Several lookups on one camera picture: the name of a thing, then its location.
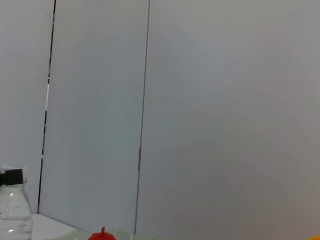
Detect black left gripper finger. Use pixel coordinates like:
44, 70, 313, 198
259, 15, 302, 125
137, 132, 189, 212
0, 168, 25, 187

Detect clear green-label water bottle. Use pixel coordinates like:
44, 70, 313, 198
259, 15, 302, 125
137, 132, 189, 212
0, 164, 34, 240

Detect orange fruit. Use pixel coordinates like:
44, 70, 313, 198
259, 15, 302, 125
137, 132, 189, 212
87, 226, 116, 240

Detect pale green glass fruit plate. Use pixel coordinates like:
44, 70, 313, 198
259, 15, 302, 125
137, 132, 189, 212
57, 228, 156, 240

